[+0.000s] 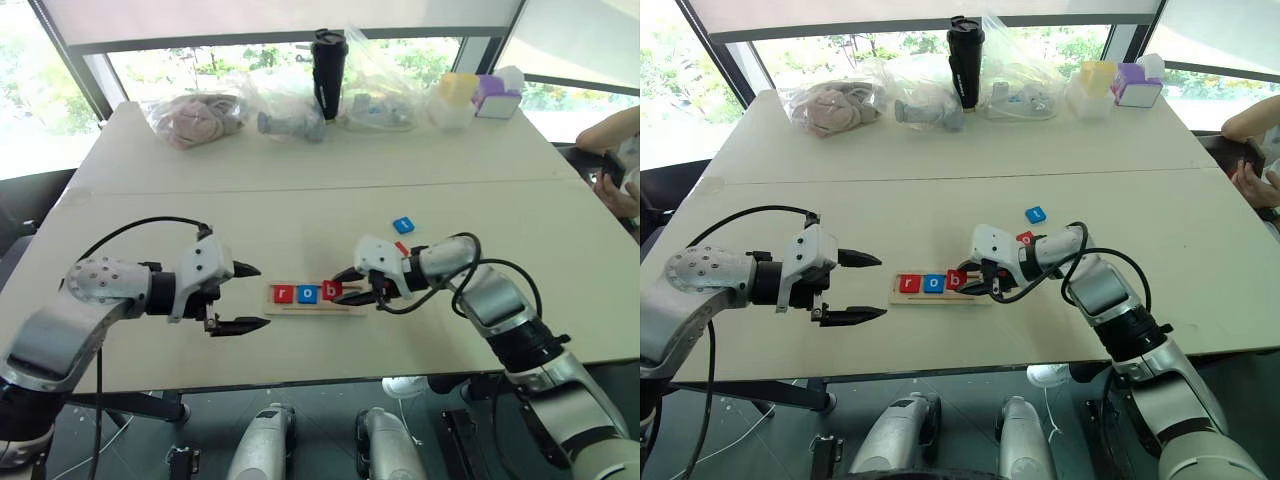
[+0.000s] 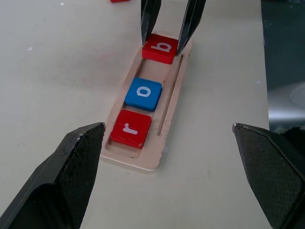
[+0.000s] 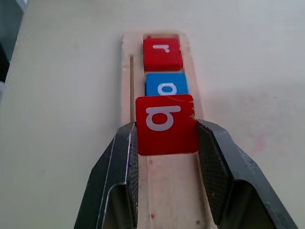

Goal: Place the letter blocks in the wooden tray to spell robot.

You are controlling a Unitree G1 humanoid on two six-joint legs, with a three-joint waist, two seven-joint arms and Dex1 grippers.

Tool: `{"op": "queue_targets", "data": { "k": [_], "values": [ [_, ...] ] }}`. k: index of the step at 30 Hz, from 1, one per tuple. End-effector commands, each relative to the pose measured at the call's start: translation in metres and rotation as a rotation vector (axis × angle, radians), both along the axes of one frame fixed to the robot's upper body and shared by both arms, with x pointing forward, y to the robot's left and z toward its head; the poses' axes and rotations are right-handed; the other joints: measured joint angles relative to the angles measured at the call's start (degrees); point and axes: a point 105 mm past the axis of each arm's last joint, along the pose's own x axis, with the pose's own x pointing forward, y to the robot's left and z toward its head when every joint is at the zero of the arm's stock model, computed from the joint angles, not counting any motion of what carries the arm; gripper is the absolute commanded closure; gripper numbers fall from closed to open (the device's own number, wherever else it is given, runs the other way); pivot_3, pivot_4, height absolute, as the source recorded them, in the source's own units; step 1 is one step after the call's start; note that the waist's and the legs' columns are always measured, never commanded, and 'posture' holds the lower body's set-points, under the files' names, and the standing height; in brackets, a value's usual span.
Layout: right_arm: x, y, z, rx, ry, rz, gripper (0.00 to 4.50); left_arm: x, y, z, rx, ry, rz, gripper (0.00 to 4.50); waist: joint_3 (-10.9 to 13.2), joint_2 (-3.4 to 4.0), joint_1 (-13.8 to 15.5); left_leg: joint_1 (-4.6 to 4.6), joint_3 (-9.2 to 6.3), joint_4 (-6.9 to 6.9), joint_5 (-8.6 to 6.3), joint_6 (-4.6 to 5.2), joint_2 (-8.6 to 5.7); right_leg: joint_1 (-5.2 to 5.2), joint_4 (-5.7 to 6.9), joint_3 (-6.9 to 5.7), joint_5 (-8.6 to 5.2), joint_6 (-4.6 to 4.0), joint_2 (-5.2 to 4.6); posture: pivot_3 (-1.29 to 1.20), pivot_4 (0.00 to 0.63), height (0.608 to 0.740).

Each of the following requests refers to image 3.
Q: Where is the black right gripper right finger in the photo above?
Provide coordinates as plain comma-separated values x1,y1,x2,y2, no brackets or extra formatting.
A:
196,118,299,229

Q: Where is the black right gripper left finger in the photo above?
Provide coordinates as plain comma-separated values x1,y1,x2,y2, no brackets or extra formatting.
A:
73,122,140,229

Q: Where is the red letter b block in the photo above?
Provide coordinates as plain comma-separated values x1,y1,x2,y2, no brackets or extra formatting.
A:
135,94,200,156

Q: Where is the wooden letter tray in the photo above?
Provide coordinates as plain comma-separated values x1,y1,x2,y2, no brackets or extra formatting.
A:
121,31,216,229

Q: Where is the blue letter o block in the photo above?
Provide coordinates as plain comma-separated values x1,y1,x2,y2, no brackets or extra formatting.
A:
144,73,189,97

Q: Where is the red letter r block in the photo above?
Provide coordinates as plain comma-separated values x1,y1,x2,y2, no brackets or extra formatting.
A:
142,37,183,72

